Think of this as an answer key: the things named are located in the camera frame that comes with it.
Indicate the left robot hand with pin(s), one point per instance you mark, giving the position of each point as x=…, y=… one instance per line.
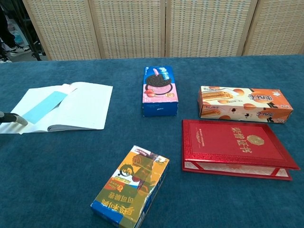
x=12, y=117

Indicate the teal cream bookmark pink tassel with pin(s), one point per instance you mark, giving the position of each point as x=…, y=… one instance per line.
x=45, y=107

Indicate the black tripod stand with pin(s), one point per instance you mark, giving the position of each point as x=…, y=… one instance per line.
x=35, y=51

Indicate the open lined notebook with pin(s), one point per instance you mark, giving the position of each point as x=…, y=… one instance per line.
x=85, y=107

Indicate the person in black trousers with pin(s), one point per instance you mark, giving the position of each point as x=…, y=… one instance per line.
x=7, y=31

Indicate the blue velvet tablecloth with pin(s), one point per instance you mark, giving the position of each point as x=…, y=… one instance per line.
x=95, y=147

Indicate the yellow green cocoa snack box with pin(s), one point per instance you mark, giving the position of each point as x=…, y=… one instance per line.
x=133, y=185

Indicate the woven wooden folding screen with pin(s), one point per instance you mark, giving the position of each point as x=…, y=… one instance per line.
x=128, y=28

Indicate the blue pink cookie box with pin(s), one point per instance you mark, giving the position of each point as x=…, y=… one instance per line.
x=159, y=95

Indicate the red certificate folder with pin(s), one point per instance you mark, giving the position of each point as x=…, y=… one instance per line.
x=225, y=142

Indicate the orange wafer snack box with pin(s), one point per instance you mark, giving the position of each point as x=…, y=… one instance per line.
x=237, y=104

